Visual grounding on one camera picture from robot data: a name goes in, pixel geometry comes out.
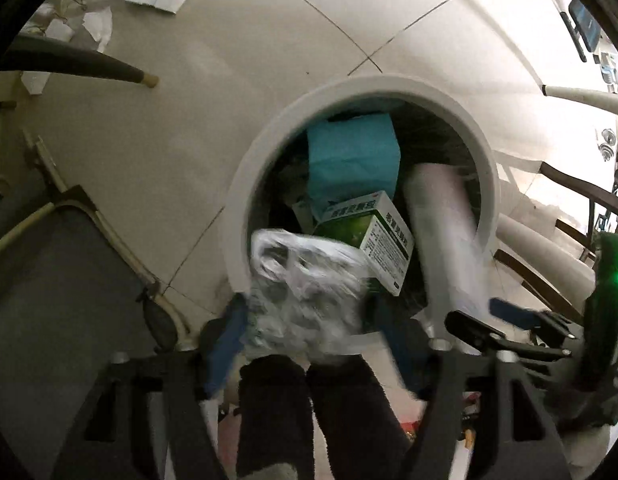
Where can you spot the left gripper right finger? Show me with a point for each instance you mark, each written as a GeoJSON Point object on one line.
{"type": "Point", "coordinates": [516, 438]}

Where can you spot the white green medicine box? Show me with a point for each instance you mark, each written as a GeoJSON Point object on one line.
{"type": "Point", "coordinates": [372, 224]}

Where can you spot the dark chair leg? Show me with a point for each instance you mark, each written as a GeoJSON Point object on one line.
{"type": "Point", "coordinates": [42, 54]}

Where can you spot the clear blue plastic bag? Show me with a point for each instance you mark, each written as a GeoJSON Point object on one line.
{"type": "Point", "coordinates": [306, 296]}

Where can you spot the white round trash bin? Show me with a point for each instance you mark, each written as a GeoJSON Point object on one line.
{"type": "Point", "coordinates": [269, 190]}

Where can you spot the left dark trouser leg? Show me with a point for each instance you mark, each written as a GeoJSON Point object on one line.
{"type": "Point", "coordinates": [276, 434]}

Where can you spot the dark monitor screen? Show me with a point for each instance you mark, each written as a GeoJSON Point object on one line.
{"type": "Point", "coordinates": [583, 28]}

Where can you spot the white table leg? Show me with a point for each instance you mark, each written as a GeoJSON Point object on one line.
{"type": "Point", "coordinates": [572, 278]}
{"type": "Point", "coordinates": [602, 100]}

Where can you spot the near white table leg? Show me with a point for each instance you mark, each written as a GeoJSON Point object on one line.
{"type": "Point", "coordinates": [572, 278]}

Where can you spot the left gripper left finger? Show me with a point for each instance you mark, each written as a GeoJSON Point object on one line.
{"type": "Point", "coordinates": [111, 437]}

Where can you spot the white toothpaste box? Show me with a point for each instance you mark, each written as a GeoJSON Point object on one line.
{"type": "Point", "coordinates": [445, 234]}

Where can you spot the far white table leg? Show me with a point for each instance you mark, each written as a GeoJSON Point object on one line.
{"type": "Point", "coordinates": [602, 100]}

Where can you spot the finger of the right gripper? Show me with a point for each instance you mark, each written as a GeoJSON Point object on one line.
{"type": "Point", "coordinates": [545, 324]}
{"type": "Point", "coordinates": [487, 340]}

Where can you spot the dark wooden chair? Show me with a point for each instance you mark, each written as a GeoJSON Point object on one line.
{"type": "Point", "coordinates": [538, 196]}

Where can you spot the grey upholstered seat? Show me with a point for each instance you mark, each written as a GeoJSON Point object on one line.
{"type": "Point", "coordinates": [68, 301]}

